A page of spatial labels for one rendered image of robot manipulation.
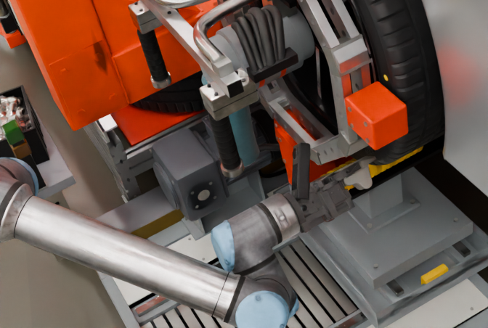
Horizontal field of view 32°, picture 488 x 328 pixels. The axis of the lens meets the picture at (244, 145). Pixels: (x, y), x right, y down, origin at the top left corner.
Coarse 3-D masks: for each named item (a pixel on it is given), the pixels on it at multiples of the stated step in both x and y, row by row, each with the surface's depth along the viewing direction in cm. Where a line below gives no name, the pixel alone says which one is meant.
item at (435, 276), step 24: (288, 192) 242; (312, 240) 226; (480, 240) 218; (336, 264) 218; (432, 264) 215; (456, 264) 211; (480, 264) 216; (360, 288) 214; (384, 288) 210; (408, 288) 209; (432, 288) 211; (384, 312) 207; (408, 312) 212
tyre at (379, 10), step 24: (360, 0) 150; (384, 0) 147; (408, 0) 148; (384, 24) 147; (408, 24) 148; (384, 48) 150; (408, 48) 149; (432, 48) 151; (384, 72) 154; (408, 72) 151; (432, 72) 153; (408, 96) 154; (432, 96) 157; (408, 120) 158; (432, 120) 162; (408, 144) 165
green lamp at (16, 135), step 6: (12, 120) 204; (6, 126) 203; (12, 126) 202; (18, 126) 202; (6, 132) 201; (12, 132) 201; (18, 132) 202; (6, 138) 202; (12, 138) 202; (18, 138) 203; (24, 138) 204
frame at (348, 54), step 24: (312, 0) 150; (336, 0) 150; (312, 24) 152; (336, 24) 153; (336, 48) 149; (360, 48) 150; (336, 72) 151; (360, 72) 153; (264, 96) 198; (288, 96) 198; (336, 96) 157; (288, 120) 192; (312, 120) 191; (312, 144) 185; (336, 144) 169; (360, 144) 164
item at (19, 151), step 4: (24, 140) 206; (20, 144) 205; (24, 144) 205; (12, 148) 204; (16, 148) 204; (20, 148) 205; (24, 148) 205; (28, 148) 206; (16, 152) 205; (20, 152) 206; (24, 152) 206; (28, 152) 207; (16, 156) 206; (20, 156) 206; (24, 156) 207
